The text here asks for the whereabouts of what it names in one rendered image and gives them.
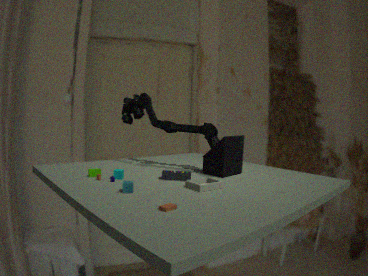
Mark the orange flat block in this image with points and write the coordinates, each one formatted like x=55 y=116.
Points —
x=167 y=207

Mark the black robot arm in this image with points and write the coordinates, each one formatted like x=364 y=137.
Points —
x=144 y=101

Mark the teal cube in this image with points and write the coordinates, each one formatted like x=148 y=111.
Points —
x=119 y=173
x=127 y=186

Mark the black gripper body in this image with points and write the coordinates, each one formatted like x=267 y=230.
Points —
x=128 y=119

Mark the green rectangular block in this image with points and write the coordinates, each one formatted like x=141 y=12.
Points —
x=94 y=172

